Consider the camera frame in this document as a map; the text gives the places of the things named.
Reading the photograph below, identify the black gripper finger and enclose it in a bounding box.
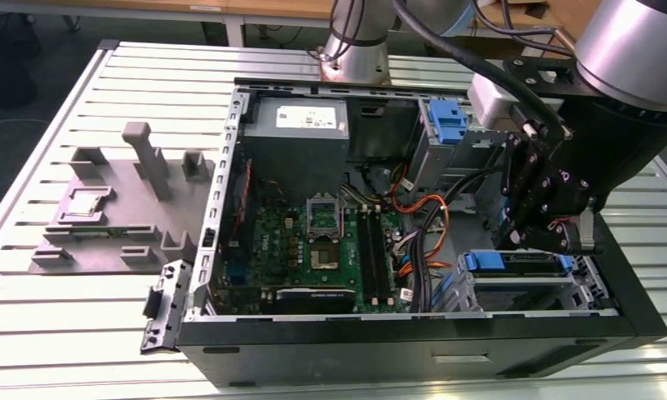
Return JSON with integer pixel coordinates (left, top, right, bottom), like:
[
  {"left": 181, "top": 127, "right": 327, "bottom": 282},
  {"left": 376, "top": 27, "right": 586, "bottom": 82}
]
[{"left": 490, "top": 132, "right": 547, "bottom": 252}]

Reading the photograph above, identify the blue data wire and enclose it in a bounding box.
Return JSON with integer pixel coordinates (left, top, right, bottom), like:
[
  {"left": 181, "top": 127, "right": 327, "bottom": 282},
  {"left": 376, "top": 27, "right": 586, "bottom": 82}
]
[{"left": 496, "top": 199, "right": 516, "bottom": 228}]

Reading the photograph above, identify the grey metal disk bay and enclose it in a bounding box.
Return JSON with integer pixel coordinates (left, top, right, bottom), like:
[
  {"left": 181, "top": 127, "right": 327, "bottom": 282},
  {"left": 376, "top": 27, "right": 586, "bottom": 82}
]
[{"left": 455, "top": 248, "right": 596, "bottom": 313}]

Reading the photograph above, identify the grey metal drive cage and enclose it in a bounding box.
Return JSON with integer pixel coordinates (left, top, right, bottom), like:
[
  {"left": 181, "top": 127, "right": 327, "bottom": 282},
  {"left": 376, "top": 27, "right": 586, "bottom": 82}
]
[{"left": 409, "top": 97, "right": 512, "bottom": 197}]

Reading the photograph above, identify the blue plastic drive latch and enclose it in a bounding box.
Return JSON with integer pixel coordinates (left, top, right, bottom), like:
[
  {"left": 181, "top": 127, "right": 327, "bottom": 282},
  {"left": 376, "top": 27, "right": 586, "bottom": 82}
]
[{"left": 429, "top": 99, "right": 470, "bottom": 145}]

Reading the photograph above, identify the black RAM slot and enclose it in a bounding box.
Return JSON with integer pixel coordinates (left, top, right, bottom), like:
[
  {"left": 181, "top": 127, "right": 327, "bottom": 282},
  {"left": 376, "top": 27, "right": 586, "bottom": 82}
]
[
  {"left": 371, "top": 203, "right": 396, "bottom": 305},
  {"left": 356, "top": 203, "right": 380, "bottom": 305}
]

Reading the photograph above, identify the wooden cabinet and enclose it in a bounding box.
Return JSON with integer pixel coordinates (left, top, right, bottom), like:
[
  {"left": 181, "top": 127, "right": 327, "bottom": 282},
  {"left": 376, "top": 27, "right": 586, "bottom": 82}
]
[{"left": 550, "top": 0, "right": 607, "bottom": 43}]

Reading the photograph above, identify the metal socket cover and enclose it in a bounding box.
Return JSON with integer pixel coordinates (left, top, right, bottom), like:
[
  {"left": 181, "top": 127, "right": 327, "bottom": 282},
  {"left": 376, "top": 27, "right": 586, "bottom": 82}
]
[{"left": 304, "top": 195, "right": 345, "bottom": 245}]

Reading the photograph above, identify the CPU socket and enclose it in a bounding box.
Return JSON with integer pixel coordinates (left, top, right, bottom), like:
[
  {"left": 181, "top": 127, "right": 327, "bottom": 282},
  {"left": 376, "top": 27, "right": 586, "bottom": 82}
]
[{"left": 309, "top": 243, "right": 347, "bottom": 272}]

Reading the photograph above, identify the grey power supply unit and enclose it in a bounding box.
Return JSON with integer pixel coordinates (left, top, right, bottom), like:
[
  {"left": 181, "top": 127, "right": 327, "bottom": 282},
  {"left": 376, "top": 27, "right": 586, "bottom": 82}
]
[{"left": 237, "top": 97, "right": 351, "bottom": 197}]

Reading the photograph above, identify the green motherboard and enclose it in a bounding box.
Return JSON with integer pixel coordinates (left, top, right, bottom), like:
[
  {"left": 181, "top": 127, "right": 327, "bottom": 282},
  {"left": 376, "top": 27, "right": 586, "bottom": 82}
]
[{"left": 209, "top": 193, "right": 411, "bottom": 316}]

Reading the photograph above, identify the black graphics card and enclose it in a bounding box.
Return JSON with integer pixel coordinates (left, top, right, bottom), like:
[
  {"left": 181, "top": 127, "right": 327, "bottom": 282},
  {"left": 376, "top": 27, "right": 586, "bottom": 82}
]
[{"left": 259, "top": 287, "right": 357, "bottom": 316}]

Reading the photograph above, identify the black PC case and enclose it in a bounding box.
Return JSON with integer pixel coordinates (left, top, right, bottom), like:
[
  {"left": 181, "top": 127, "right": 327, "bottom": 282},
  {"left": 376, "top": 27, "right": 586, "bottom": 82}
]
[{"left": 174, "top": 76, "right": 667, "bottom": 387}]

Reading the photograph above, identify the grey parts rack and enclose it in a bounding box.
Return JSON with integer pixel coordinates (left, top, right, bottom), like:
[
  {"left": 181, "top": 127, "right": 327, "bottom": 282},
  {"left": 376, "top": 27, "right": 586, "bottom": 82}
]
[{"left": 28, "top": 122, "right": 217, "bottom": 277}]

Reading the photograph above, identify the grey case rear latch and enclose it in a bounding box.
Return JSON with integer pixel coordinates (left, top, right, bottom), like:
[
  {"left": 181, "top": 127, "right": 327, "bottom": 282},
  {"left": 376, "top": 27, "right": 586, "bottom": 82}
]
[{"left": 138, "top": 258, "right": 193, "bottom": 355}]

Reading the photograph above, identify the green RAM stick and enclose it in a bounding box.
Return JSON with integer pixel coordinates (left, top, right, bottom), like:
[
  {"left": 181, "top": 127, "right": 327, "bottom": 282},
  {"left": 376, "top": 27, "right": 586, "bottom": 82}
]
[{"left": 70, "top": 227, "right": 132, "bottom": 241}]

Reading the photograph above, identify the silver CPU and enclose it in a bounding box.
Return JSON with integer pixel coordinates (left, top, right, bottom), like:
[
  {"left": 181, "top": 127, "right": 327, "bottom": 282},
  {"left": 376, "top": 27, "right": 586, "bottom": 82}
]
[{"left": 65, "top": 195, "right": 102, "bottom": 218}]

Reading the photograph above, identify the black office chair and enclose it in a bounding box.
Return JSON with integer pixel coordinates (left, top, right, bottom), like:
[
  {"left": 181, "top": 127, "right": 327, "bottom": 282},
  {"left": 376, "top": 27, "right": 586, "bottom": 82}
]
[{"left": 0, "top": 12, "right": 41, "bottom": 110}]

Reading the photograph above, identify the small grey side camera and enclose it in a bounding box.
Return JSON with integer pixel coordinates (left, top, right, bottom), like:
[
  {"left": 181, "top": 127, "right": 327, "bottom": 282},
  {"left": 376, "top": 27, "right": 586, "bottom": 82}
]
[{"left": 524, "top": 198, "right": 606, "bottom": 256}]

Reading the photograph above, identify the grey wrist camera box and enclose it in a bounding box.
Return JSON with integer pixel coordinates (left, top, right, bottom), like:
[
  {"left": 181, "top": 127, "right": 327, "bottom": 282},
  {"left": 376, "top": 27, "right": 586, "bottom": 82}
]
[{"left": 470, "top": 77, "right": 522, "bottom": 131}]

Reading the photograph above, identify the orange wire bundle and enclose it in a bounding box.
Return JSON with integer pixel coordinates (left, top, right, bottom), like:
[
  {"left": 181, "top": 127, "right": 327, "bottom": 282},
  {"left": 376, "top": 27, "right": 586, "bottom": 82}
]
[{"left": 391, "top": 193, "right": 451, "bottom": 259}]

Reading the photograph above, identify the black cable bundle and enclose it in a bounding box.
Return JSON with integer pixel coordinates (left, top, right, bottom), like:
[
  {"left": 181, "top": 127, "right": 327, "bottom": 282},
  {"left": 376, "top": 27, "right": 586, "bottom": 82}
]
[{"left": 409, "top": 166, "right": 507, "bottom": 313}]

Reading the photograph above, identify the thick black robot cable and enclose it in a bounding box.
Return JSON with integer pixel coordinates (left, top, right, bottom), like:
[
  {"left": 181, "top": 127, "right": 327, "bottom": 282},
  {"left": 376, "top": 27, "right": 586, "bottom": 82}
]
[{"left": 391, "top": 0, "right": 571, "bottom": 141}]

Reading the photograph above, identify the thin red wire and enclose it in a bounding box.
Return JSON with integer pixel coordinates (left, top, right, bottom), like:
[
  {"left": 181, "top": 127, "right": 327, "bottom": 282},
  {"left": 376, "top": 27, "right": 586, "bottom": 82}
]
[{"left": 227, "top": 160, "right": 255, "bottom": 247}]

